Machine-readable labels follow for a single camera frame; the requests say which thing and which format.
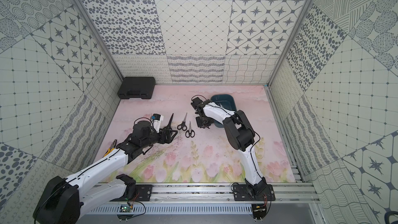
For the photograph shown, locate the small black-handled scissors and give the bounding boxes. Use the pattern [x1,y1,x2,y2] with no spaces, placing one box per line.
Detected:
[177,113,188,131]

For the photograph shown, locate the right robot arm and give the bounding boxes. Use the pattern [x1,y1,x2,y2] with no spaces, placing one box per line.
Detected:
[191,96,267,198]

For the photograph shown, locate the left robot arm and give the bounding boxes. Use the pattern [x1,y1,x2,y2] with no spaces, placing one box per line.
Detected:
[33,121,178,224]

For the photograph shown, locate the teal plastic storage box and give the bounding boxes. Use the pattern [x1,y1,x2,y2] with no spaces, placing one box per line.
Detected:
[210,94,237,112]

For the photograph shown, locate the yellow black pliers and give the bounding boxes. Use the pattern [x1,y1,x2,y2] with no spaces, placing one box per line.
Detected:
[104,139,117,157]

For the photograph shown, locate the black plastic tool case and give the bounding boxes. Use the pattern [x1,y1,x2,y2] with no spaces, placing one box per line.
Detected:
[117,77,155,100]

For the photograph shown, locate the left controller board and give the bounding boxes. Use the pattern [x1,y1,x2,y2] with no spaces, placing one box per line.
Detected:
[117,205,134,222]

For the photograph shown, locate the controller board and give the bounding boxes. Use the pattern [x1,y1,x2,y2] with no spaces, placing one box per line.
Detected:
[251,204,268,222]
[117,205,134,222]

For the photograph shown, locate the right controller board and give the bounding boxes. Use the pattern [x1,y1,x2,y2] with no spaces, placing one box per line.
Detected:
[251,204,268,222]

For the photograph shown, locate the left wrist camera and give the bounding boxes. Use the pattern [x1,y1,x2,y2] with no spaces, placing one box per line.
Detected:
[151,114,164,133]

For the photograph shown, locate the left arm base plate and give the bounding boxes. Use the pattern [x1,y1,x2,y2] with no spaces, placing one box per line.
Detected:
[112,184,153,202]

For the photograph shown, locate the white slotted cable duct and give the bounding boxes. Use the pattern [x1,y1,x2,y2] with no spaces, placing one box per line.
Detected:
[88,203,252,215]

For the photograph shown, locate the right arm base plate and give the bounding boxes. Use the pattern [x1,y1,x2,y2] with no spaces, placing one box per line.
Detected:
[231,183,276,202]

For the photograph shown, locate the aluminium rail frame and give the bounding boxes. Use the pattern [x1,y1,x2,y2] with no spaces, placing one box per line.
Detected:
[93,181,321,205]

